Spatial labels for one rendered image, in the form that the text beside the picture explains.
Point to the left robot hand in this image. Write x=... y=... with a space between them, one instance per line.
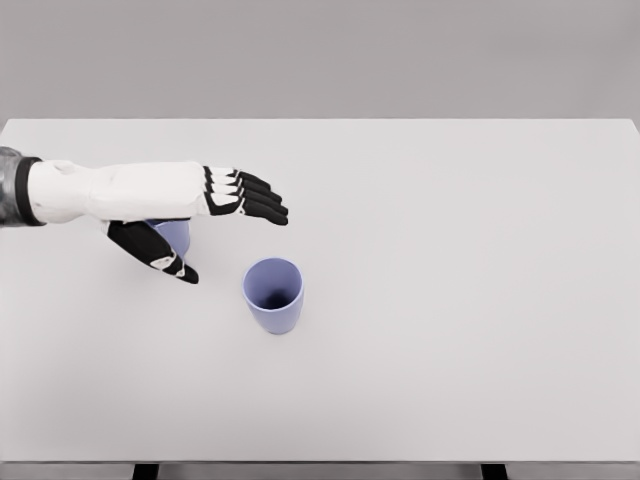
x=150 y=190

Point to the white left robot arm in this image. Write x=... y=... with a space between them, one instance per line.
x=55 y=192

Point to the lavender plastic cup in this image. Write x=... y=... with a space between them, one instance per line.
x=177 y=235
x=273 y=295

